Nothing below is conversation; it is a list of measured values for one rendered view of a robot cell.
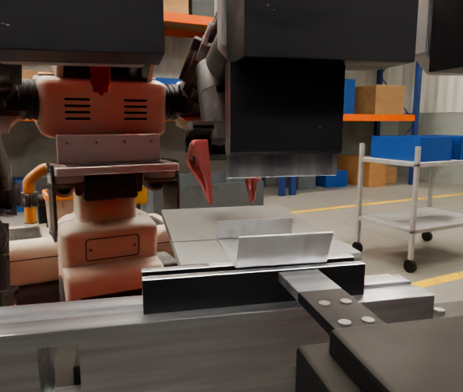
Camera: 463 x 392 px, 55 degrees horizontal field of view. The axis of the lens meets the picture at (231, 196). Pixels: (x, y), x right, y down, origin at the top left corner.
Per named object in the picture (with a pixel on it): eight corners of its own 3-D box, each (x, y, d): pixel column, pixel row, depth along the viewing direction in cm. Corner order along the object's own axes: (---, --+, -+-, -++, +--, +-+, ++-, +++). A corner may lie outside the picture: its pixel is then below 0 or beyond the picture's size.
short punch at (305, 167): (331, 173, 41) (334, 68, 40) (340, 176, 39) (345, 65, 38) (225, 176, 39) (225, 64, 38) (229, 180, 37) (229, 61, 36)
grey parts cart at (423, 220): (423, 239, 432) (430, 141, 416) (489, 258, 373) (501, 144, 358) (352, 251, 392) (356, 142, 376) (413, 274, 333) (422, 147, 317)
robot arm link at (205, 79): (226, 75, 68) (191, 71, 66) (243, 46, 62) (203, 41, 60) (232, 116, 65) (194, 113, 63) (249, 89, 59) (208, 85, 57)
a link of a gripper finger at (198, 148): (254, 191, 54) (245, 124, 57) (196, 194, 53) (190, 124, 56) (243, 209, 61) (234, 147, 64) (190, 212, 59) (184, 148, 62)
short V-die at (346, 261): (348, 283, 44) (349, 253, 44) (363, 294, 41) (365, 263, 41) (142, 300, 40) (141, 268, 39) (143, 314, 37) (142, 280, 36)
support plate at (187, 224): (277, 211, 70) (277, 204, 69) (362, 261, 44) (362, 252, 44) (161, 215, 66) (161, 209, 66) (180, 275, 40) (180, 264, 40)
